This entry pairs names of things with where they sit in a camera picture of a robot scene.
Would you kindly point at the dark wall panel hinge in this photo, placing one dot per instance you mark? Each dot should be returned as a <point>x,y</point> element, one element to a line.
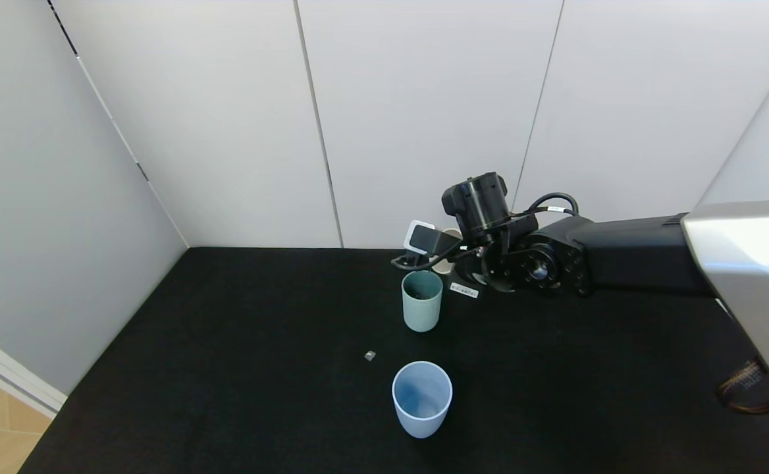
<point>143,172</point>

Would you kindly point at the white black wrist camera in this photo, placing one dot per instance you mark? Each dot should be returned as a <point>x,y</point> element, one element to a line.
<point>421,237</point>

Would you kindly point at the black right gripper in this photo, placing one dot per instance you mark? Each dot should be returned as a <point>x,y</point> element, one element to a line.
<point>464,289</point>

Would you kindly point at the teal green plastic cup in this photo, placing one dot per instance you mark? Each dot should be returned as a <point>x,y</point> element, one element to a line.
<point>422,309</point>

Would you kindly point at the beige plastic cup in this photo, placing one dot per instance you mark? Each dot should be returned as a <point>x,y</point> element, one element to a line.
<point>449,263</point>

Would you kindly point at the light blue plastic cup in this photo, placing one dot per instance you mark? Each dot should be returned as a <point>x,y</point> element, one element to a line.
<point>421,408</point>

